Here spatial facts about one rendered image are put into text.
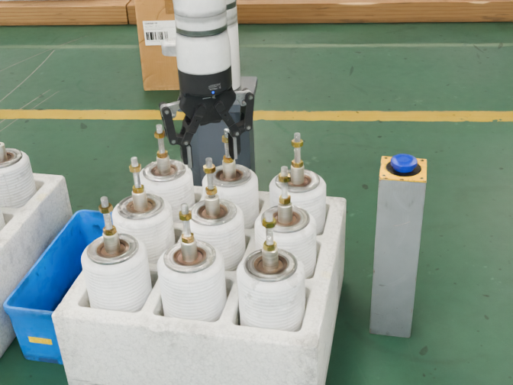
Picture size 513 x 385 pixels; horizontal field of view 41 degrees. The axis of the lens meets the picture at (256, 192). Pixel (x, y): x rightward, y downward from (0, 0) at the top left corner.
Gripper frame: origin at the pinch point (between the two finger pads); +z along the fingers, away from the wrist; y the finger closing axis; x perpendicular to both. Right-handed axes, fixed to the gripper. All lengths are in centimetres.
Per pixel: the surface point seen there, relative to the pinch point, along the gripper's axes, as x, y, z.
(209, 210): -0.8, -1.1, 9.4
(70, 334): -7.9, -25.2, 21.0
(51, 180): 34.0, -23.6, 17.9
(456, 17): 131, 134, 34
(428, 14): 136, 124, 33
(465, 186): 26, 67, 36
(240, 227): -3.5, 2.9, 11.9
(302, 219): -7.7, 11.7, 10.0
